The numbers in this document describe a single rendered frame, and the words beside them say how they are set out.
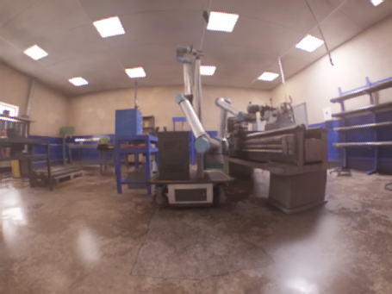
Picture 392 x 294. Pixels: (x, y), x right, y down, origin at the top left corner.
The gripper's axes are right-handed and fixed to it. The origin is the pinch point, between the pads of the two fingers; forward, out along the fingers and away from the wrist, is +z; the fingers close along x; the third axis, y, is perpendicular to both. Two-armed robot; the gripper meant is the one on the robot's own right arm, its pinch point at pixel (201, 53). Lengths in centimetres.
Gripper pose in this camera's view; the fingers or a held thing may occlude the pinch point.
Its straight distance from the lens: 225.8
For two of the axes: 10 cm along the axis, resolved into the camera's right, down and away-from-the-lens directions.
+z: 9.4, 0.3, 3.4
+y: -3.0, 5.4, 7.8
